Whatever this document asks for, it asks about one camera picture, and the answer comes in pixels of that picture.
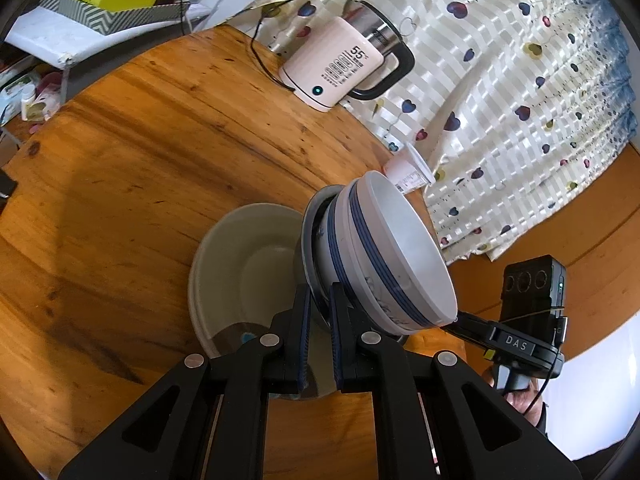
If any heart print curtain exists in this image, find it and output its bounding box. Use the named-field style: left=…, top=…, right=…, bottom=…
left=235, top=0, right=640, bottom=266

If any beige patterned plate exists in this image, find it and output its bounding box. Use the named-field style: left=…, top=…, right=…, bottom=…
left=187, top=203, right=341, bottom=401

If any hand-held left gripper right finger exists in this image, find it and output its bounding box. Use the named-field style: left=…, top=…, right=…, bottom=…
left=327, top=282, right=583, bottom=480

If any person's right hand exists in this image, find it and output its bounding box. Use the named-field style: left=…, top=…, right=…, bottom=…
left=505, top=384, right=549, bottom=428

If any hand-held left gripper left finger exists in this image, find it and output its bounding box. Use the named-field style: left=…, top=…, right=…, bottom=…
left=57, top=284, right=314, bottom=480

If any tall white blue-striped bowl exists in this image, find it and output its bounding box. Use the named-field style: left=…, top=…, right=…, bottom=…
left=334, top=170, right=458, bottom=337

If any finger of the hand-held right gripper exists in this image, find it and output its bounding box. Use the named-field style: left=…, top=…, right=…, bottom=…
left=440, top=311, right=500, bottom=356

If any cream electric kettle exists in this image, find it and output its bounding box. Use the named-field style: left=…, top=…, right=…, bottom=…
left=278, top=0, right=416, bottom=113

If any white shelf board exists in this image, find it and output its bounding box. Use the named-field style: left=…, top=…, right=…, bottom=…
left=5, top=10, right=167, bottom=69

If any grey zigzag striped box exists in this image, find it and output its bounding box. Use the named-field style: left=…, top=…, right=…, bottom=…
left=37, top=0, right=192, bottom=37

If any white plastic tub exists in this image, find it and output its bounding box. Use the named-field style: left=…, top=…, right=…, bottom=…
left=382, top=141, right=436, bottom=196

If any black kettle power cable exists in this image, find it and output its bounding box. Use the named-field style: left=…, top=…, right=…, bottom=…
left=249, top=10, right=299, bottom=94

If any wide white blue-striped bowl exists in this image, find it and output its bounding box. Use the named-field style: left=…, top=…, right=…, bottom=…
left=315, top=195, right=401, bottom=338

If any small white bottle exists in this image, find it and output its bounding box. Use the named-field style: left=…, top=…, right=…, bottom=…
left=20, top=85, right=37, bottom=122

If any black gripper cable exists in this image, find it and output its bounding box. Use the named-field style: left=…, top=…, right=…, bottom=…
left=500, top=305, right=567, bottom=413

